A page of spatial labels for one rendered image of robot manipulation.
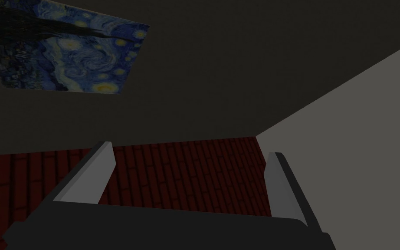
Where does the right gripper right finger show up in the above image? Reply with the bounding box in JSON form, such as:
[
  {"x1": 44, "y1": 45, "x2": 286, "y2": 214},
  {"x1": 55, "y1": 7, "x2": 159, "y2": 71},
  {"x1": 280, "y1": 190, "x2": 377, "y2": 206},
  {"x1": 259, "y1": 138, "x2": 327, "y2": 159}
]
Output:
[{"x1": 264, "y1": 151, "x2": 323, "y2": 233}]

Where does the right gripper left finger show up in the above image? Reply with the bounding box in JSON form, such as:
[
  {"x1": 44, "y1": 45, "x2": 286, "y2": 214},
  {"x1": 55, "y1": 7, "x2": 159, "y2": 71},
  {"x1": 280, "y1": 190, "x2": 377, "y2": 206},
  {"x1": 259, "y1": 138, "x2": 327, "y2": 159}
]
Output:
[{"x1": 39, "y1": 141, "x2": 117, "y2": 210}]

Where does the blue starry night painting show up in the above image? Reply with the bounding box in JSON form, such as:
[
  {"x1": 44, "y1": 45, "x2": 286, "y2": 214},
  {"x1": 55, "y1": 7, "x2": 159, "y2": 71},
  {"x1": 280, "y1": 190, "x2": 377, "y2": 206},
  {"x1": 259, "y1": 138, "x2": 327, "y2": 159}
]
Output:
[{"x1": 0, "y1": 0, "x2": 150, "y2": 95}]

